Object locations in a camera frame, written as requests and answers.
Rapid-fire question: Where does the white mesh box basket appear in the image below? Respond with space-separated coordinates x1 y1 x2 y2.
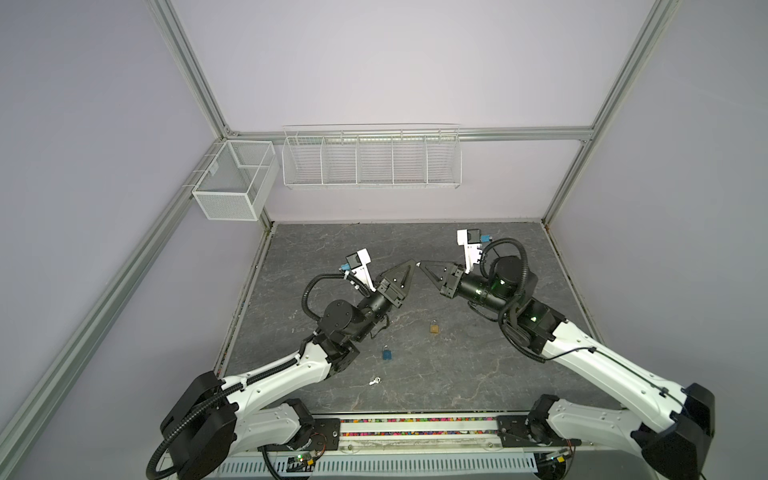
192 140 280 221

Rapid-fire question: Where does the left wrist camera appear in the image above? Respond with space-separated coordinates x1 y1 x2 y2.
340 248 375 290

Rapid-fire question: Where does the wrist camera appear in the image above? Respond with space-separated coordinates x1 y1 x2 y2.
456 228 492 274
340 248 375 290

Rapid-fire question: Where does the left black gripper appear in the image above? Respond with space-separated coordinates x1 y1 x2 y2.
350 259 415 344

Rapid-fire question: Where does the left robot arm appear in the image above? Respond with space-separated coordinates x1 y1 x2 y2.
145 260 418 479

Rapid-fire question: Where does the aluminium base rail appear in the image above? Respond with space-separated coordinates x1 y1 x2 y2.
213 400 650 463

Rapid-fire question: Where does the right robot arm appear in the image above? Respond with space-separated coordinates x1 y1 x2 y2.
417 238 715 479

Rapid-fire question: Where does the white vented cable duct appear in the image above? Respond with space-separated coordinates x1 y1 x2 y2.
215 455 538 479

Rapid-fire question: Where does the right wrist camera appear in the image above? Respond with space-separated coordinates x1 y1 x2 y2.
456 228 492 274

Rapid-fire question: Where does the white wire shelf basket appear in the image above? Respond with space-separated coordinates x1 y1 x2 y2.
282 123 463 189

